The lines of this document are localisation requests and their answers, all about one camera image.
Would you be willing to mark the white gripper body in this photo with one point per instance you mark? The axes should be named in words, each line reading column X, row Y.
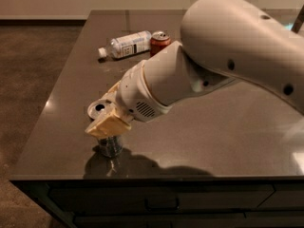
column 134, row 90

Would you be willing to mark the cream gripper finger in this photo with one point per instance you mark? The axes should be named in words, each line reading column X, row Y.
column 111, row 93
column 109, row 122

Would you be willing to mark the silver blue redbull can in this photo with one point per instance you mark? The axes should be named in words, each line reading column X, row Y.
column 110, row 147

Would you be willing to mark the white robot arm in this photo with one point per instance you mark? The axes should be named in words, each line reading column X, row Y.
column 221, row 41

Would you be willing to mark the red coke can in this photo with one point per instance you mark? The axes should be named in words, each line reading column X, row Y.
column 159, row 40

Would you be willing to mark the clear plastic water bottle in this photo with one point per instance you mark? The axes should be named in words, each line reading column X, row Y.
column 125, row 46

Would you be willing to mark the dark cabinet drawer front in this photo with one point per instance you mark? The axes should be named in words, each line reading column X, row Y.
column 130, row 200

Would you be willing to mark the black drawer handle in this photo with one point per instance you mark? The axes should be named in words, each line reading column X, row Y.
column 161, row 203

